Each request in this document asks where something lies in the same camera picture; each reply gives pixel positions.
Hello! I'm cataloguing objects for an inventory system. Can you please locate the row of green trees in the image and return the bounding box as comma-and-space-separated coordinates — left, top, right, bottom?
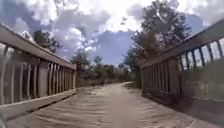
69, 51, 134, 89

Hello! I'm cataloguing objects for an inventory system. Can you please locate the tall leafy tree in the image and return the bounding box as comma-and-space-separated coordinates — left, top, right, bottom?
123, 0, 194, 89

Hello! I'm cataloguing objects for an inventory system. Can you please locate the weathered wooden bridge railing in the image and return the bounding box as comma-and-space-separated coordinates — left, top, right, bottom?
138, 18, 224, 128
0, 21, 78, 122

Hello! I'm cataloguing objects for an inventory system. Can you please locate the small leafy tree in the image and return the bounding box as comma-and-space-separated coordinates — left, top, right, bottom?
32, 29, 64, 55

